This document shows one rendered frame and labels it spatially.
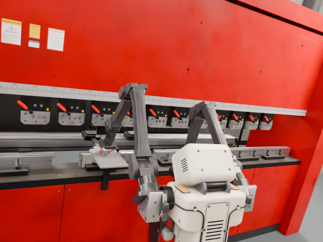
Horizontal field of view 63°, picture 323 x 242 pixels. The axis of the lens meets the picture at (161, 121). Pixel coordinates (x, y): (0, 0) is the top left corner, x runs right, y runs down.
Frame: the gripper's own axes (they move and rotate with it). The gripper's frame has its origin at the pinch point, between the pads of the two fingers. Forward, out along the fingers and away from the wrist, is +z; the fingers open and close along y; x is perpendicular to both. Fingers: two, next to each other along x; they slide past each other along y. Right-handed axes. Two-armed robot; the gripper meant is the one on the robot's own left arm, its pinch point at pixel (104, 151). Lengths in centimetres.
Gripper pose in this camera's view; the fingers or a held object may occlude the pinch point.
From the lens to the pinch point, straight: 174.4
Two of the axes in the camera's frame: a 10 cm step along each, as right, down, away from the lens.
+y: -8.7, -0.3, -5.0
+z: -3.7, 7.1, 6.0
